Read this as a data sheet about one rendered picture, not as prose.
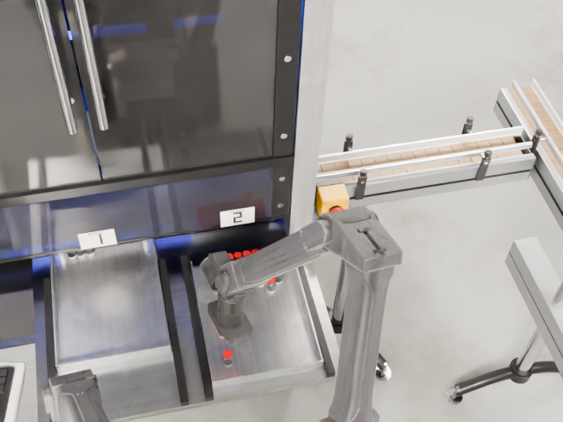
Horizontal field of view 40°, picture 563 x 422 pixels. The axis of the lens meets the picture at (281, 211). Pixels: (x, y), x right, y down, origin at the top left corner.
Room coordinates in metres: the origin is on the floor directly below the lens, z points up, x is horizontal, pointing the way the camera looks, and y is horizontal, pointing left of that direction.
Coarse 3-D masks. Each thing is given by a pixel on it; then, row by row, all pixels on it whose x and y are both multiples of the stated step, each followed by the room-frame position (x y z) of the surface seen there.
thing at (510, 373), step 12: (516, 360) 1.31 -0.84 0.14; (492, 372) 1.28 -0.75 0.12; (504, 372) 1.27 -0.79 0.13; (516, 372) 1.27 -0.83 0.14; (528, 372) 1.27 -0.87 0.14; (540, 372) 1.29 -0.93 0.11; (552, 372) 1.30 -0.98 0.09; (456, 384) 1.25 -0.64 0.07; (468, 384) 1.24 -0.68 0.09; (480, 384) 1.24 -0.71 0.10; (456, 396) 1.23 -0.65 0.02
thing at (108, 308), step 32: (64, 256) 1.13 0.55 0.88; (96, 256) 1.14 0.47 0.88; (128, 256) 1.14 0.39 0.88; (64, 288) 1.04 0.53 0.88; (96, 288) 1.04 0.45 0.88; (128, 288) 1.05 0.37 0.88; (160, 288) 1.03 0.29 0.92; (64, 320) 0.95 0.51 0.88; (96, 320) 0.95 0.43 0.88; (128, 320) 0.96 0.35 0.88; (160, 320) 0.96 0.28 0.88; (64, 352) 0.86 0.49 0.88; (96, 352) 0.87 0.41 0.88; (128, 352) 0.85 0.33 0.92; (160, 352) 0.87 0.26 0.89
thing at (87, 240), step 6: (78, 234) 1.08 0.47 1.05; (84, 234) 1.08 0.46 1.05; (90, 234) 1.09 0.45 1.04; (96, 234) 1.09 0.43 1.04; (102, 234) 1.10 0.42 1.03; (108, 234) 1.10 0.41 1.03; (114, 234) 1.10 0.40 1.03; (84, 240) 1.08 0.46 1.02; (90, 240) 1.09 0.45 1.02; (96, 240) 1.09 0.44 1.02; (108, 240) 1.10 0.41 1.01; (114, 240) 1.10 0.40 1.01; (84, 246) 1.08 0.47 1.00; (90, 246) 1.09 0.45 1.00; (96, 246) 1.09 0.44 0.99
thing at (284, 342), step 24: (192, 264) 1.11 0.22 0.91; (264, 288) 1.07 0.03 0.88; (288, 288) 1.07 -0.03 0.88; (264, 312) 1.00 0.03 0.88; (288, 312) 1.00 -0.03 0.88; (216, 336) 0.93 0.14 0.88; (264, 336) 0.93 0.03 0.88; (288, 336) 0.94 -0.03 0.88; (312, 336) 0.93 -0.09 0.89; (216, 360) 0.86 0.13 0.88; (240, 360) 0.86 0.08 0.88; (264, 360) 0.87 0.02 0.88; (288, 360) 0.87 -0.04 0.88; (312, 360) 0.87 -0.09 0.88; (216, 384) 0.79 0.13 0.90
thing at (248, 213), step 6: (234, 210) 1.18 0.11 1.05; (240, 210) 1.18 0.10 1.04; (246, 210) 1.19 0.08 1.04; (252, 210) 1.19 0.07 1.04; (222, 216) 1.17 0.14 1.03; (228, 216) 1.18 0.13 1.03; (234, 216) 1.18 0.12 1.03; (246, 216) 1.19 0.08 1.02; (252, 216) 1.19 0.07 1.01; (222, 222) 1.17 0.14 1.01; (228, 222) 1.18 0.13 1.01; (240, 222) 1.18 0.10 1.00; (246, 222) 1.19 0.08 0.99; (252, 222) 1.19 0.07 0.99
